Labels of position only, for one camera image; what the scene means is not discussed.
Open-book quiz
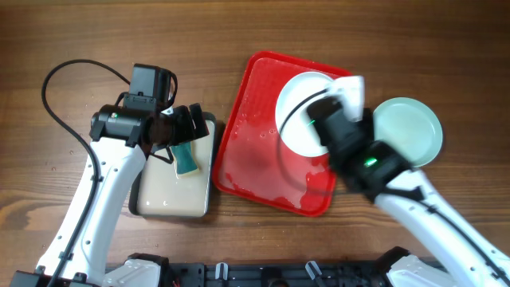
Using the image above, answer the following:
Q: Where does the green yellow sponge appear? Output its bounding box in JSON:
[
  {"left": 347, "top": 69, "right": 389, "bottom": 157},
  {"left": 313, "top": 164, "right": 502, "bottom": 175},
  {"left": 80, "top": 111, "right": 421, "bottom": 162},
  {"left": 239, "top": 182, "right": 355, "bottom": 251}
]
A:
[{"left": 170, "top": 142, "right": 199, "bottom": 179}]

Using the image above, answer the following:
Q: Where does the pale green plate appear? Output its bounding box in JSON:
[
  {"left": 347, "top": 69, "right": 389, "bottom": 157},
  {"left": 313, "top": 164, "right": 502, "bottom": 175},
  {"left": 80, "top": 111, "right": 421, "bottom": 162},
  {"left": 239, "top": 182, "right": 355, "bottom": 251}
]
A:
[{"left": 373, "top": 97, "right": 443, "bottom": 167}]

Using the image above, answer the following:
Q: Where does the white plate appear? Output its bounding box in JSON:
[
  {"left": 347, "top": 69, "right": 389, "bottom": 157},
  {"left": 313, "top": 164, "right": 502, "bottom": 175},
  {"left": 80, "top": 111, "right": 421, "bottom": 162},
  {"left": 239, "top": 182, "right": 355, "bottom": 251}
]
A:
[{"left": 275, "top": 72, "right": 333, "bottom": 157}]

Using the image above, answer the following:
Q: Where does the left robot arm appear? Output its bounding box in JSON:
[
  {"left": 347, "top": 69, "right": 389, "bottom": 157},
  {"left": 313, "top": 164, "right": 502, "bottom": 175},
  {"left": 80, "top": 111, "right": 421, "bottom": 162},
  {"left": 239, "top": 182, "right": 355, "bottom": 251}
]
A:
[{"left": 10, "top": 104, "right": 214, "bottom": 286}]

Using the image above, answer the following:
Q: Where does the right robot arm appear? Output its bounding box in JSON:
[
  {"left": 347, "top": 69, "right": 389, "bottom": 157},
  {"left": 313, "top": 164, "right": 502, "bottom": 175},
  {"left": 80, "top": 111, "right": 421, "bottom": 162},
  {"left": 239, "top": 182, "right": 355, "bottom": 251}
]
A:
[{"left": 307, "top": 97, "right": 509, "bottom": 286}]

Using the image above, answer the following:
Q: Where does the black water tray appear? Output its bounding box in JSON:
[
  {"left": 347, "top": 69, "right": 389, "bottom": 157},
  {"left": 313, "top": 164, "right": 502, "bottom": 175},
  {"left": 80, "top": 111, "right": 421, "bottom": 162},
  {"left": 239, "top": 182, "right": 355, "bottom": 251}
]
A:
[{"left": 128, "top": 112, "right": 217, "bottom": 218}]

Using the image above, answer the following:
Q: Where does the red plastic tray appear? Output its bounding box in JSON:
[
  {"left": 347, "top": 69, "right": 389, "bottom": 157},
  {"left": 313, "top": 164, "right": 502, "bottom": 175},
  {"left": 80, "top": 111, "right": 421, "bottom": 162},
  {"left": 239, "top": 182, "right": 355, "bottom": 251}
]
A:
[{"left": 212, "top": 51, "right": 349, "bottom": 217}]

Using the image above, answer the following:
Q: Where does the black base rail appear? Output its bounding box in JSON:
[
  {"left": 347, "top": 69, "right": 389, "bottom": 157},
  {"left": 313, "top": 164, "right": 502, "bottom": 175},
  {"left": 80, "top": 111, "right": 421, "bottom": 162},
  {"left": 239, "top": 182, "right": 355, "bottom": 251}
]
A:
[{"left": 105, "top": 252, "right": 447, "bottom": 287}]

